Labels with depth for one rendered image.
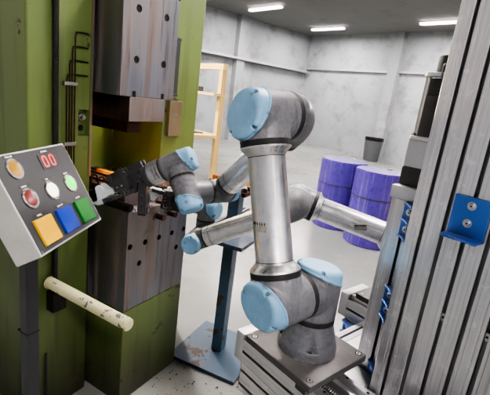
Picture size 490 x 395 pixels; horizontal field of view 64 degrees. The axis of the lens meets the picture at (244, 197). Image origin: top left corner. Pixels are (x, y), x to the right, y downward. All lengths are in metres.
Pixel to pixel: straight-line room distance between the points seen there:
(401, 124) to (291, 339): 11.87
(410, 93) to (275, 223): 11.93
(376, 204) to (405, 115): 8.52
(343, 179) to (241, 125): 3.89
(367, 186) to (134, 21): 3.19
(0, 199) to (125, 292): 0.79
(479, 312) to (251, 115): 0.62
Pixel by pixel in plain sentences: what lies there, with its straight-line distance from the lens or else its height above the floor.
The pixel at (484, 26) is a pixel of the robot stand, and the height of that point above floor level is 1.61.
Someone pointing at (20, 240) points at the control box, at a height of 1.00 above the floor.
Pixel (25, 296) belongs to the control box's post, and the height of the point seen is 0.74.
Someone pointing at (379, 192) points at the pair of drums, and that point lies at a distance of 4.28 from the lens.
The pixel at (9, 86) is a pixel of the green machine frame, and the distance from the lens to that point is 1.63.
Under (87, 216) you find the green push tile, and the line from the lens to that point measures 1.34.
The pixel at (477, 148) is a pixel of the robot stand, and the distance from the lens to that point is 0.93.
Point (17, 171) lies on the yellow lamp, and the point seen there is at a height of 1.16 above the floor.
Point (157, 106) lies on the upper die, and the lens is 1.73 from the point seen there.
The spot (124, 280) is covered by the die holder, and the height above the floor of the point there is 0.62.
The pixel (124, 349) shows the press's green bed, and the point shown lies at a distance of 1.93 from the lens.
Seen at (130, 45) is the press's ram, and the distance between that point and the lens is 1.62.
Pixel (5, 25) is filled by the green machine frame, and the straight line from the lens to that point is 1.64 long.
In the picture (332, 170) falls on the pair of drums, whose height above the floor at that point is 0.71.
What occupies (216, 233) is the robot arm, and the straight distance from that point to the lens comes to 1.41.
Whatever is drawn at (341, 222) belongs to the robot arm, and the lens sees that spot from 1.47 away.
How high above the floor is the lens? 1.42
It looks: 14 degrees down
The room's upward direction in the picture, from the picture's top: 7 degrees clockwise
